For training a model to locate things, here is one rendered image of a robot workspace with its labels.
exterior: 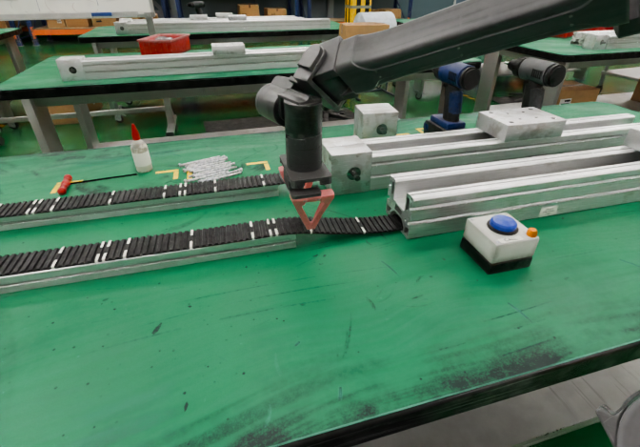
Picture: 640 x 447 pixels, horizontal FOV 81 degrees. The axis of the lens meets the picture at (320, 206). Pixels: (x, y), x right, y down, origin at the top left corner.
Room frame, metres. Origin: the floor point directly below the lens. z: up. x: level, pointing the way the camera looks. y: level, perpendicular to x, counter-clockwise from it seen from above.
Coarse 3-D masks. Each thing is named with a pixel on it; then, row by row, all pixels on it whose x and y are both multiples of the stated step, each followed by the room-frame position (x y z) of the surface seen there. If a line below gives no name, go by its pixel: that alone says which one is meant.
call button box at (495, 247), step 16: (480, 224) 0.51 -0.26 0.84; (464, 240) 0.52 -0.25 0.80; (480, 240) 0.49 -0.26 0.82; (496, 240) 0.46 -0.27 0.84; (512, 240) 0.46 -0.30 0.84; (528, 240) 0.47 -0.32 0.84; (480, 256) 0.48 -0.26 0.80; (496, 256) 0.45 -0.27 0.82; (512, 256) 0.46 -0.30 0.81; (528, 256) 0.47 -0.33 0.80; (496, 272) 0.46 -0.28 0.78
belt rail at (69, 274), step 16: (256, 240) 0.51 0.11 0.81; (272, 240) 0.52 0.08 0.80; (288, 240) 0.53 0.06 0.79; (144, 256) 0.46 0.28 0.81; (160, 256) 0.47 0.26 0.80; (176, 256) 0.48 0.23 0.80; (192, 256) 0.49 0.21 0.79; (208, 256) 0.49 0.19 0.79; (224, 256) 0.49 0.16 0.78; (32, 272) 0.43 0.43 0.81; (48, 272) 0.43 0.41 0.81; (64, 272) 0.43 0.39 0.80; (80, 272) 0.44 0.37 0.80; (96, 272) 0.45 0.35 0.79; (112, 272) 0.45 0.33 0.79; (128, 272) 0.46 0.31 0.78; (0, 288) 0.41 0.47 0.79; (16, 288) 0.42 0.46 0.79; (32, 288) 0.42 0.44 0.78
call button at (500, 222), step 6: (492, 216) 0.51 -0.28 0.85; (498, 216) 0.51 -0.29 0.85; (504, 216) 0.51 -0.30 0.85; (492, 222) 0.50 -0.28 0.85; (498, 222) 0.49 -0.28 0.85; (504, 222) 0.49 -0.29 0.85; (510, 222) 0.49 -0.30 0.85; (516, 222) 0.50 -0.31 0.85; (498, 228) 0.49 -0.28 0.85; (504, 228) 0.48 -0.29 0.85; (510, 228) 0.48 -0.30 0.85
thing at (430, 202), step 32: (512, 160) 0.71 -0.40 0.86; (544, 160) 0.71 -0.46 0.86; (576, 160) 0.72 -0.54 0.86; (608, 160) 0.75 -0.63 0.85; (416, 192) 0.57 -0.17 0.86; (448, 192) 0.57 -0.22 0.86; (480, 192) 0.58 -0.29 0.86; (512, 192) 0.60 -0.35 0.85; (544, 192) 0.62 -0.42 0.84; (576, 192) 0.64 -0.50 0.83; (608, 192) 0.67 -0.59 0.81; (416, 224) 0.55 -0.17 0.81; (448, 224) 0.57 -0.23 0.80
